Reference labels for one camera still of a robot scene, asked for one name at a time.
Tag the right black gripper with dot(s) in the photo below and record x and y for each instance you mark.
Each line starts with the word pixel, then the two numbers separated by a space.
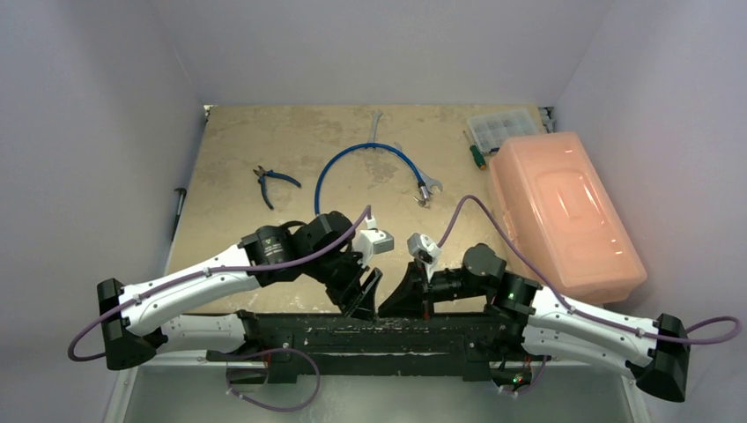
pixel 420 285

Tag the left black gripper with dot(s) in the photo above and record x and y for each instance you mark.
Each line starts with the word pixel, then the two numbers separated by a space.
pixel 363 306

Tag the silver key bunch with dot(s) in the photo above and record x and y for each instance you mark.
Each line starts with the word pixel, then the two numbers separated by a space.
pixel 422 202

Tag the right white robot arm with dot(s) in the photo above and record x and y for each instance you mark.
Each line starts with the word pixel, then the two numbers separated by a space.
pixel 532 321

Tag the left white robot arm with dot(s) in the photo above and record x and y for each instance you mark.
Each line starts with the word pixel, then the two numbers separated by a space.
pixel 144 320

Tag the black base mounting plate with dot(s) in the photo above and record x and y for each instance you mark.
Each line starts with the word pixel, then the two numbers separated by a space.
pixel 472 346

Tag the large silver wrench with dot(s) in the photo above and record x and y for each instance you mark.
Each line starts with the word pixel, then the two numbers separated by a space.
pixel 426 184

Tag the orange translucent plastic toolbox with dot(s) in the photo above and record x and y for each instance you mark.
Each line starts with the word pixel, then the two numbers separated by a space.
pixel 548 198

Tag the small silver wrench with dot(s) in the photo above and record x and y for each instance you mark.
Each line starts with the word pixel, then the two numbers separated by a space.
pixel 376 116

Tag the clear compartment organizer box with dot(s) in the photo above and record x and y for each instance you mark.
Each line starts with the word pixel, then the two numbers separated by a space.
pixel 490 131

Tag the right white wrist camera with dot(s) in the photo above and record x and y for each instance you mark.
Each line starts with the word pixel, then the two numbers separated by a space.
pixel 425 252

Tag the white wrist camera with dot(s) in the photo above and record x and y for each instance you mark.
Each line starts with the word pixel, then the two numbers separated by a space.
pixel 371 241
pixel 425 252

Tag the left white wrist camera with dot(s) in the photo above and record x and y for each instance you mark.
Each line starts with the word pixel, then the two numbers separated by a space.
pixel 371 241

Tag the green handled screwdriver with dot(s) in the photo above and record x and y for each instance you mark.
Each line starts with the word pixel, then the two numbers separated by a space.
pixel 477 156

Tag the blue handled pliers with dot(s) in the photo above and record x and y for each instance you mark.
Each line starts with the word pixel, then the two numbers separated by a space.
pixel 263 175

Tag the black clamp handle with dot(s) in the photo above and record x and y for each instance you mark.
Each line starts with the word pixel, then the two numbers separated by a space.
pixel 182 193

